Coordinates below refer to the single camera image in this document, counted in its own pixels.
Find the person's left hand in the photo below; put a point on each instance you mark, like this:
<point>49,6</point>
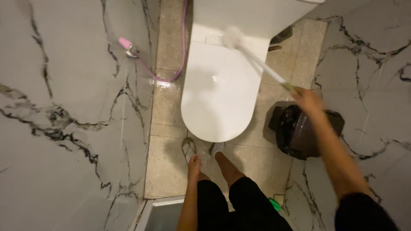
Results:
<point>194,166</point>

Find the person's right hand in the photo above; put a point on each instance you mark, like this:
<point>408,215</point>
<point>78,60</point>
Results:
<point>307,100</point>

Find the person's right fingers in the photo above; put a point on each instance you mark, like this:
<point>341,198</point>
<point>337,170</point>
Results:
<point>297,93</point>

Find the person's left fingers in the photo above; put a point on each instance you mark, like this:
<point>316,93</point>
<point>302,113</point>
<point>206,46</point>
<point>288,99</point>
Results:
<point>194,159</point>

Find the white toilet brush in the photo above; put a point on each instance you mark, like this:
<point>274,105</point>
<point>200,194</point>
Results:
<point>257,59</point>

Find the grey slipper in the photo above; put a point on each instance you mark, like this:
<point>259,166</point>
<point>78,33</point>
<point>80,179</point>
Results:
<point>216,148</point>
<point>188,148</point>

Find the bin with black bag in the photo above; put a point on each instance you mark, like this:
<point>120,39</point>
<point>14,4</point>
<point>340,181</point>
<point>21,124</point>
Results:
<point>298,131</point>

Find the person's black shorts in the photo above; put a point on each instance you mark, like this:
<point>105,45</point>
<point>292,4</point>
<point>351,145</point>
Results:
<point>237,208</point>

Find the white toilet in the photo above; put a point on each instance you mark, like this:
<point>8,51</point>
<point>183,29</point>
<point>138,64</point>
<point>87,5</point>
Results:
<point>224,80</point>

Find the green object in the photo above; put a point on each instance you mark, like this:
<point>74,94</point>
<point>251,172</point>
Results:
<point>275,204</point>

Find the pink bidet sprayer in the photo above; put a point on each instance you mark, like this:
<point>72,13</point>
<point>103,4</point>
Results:
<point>127,45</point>

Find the person's black sleeve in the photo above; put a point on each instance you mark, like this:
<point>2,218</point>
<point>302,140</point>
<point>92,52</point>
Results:
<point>362,213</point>

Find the door frame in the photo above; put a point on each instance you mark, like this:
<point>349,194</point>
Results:
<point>160,213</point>

